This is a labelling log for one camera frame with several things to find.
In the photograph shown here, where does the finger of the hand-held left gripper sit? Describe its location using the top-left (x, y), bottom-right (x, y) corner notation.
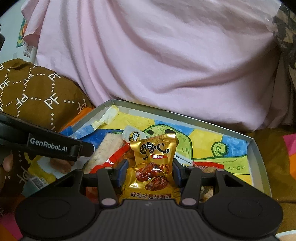
top-left (80, 142), bottom-right (95, 158)

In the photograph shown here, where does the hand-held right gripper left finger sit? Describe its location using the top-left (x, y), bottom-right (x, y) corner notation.
top-left (54, 160), bottom-right (129, 207)

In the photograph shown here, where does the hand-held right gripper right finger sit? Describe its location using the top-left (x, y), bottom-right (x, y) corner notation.
top-left (173, 159), bottom-right (247, 205)

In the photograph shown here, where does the orange cracker packet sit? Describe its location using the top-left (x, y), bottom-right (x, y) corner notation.
top-left (84, 132), bottom-right (124, 174)

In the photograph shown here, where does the sausage packet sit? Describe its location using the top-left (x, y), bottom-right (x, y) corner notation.
top-left (29, 157), bottom-right (72, 192)

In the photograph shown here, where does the gold snack packet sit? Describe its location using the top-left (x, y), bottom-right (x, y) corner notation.
top-left (119, 133), bottom-right (181, 202)

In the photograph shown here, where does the white red chicken foot packet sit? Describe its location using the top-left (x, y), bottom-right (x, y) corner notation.
top-left (85, 126), bottom-right (148, 202)

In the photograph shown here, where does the grey tray box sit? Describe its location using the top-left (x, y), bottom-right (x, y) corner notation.
top-left (58, 99), bottom-right (272, 200)

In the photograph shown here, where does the person's left hand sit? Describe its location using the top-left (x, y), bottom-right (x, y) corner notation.
top-left (2, 153), bottom-right (14, 172)

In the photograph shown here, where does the torn paper scrap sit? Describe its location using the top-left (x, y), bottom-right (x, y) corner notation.
top-left (92, 105), bottom-right (119, 129)

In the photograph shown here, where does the crayon drawing paper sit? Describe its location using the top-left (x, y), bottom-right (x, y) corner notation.
top-left (67, 109), bottom-right (251, 186)

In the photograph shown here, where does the colourful cartoon blanket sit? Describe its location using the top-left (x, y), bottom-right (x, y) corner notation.
top-left (0, 105), bottom-right (296, 241)

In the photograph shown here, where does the pink cloth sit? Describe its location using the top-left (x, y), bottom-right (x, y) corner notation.
top-left (22, 0), bottom-right (296, 133)

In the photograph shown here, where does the plastic bag of clothes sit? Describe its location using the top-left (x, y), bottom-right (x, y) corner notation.
top-left (272, 3), bottom-right (296, 50)

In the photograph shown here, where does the wall poster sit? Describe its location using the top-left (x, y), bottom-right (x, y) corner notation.
top-left (16, 17), bottom-right (30, 47)

